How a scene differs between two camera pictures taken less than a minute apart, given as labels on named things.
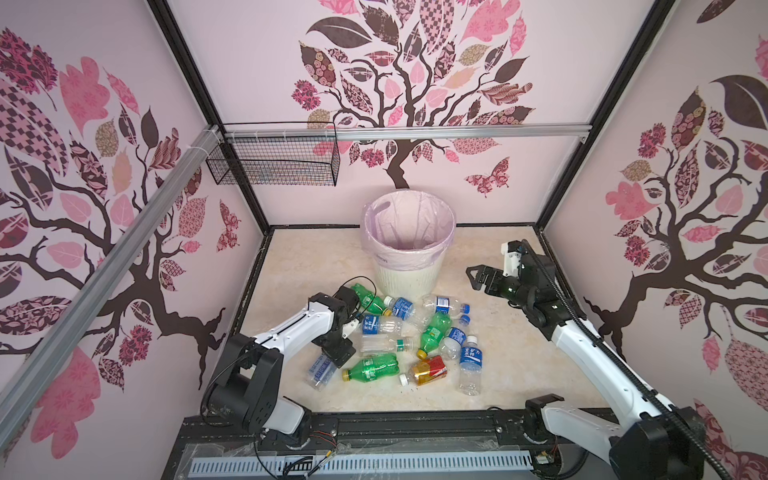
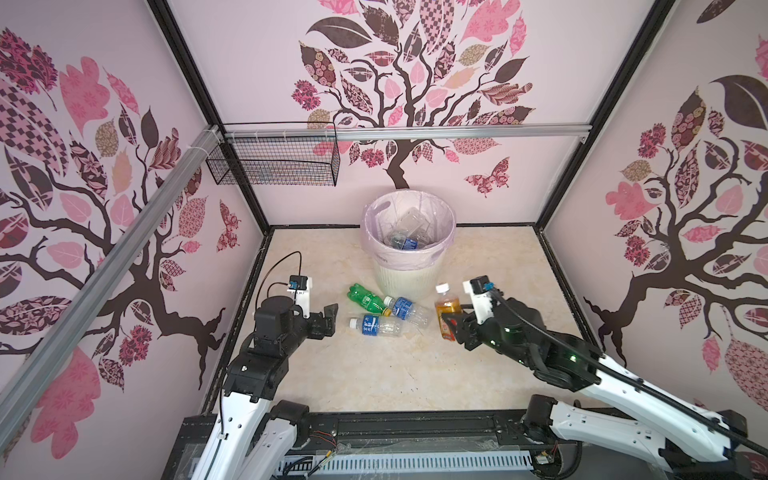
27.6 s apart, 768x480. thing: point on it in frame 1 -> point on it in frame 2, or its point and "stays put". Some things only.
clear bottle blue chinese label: x=373 y=325 stays put
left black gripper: x=340 y=354 -> x=318 y=331
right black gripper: x=491 y=289 -> x=466 y=324
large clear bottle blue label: x=321 y=371 -> x=402 y=243
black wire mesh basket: x=294 y=161 stays put
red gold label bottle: x=424 y=371 -> x=446 y=305
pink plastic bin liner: x=407 y=229 stays put
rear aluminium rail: x=310 y=133 stays put
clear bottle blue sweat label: x=407 y=310 stays put
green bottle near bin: x=371 y=300 stays put
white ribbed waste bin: x=418 y=285 stays put
